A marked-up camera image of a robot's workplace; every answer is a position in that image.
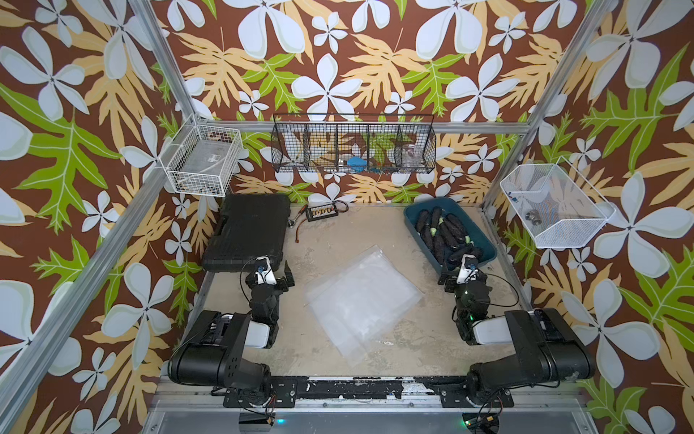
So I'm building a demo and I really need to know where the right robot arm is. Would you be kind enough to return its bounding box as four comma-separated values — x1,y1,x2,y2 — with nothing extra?
439,253,596,405

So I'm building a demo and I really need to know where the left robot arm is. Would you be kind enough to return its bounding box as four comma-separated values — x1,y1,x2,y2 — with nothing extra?
167,257,295,397

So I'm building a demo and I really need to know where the pile of eggplants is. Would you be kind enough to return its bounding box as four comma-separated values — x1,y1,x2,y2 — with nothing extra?
414,206,484,269

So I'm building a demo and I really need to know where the teal plastic bin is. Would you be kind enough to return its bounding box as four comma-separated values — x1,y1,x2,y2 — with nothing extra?
404,198,497,276

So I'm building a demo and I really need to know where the black tool case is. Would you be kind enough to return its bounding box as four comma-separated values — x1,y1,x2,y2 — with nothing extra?
202,193,290,273

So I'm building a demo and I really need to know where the small black electronics board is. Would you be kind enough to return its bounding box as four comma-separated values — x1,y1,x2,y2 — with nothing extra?
305,204,340,222

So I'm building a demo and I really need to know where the stack of clear bags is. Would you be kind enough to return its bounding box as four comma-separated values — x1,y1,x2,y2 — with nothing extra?
305,245,423,366

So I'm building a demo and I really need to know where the white mesh basket right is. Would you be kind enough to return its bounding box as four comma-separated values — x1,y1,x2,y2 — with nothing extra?
500,157,616,250

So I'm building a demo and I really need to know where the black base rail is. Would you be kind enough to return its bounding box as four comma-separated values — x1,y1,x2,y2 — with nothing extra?
223,375,513,410

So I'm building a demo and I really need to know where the white wire basket left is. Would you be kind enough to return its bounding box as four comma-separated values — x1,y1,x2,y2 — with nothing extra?
159,116,243,197

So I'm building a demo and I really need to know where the black wire basket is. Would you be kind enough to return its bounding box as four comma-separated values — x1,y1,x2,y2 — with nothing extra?
269,113,437,175

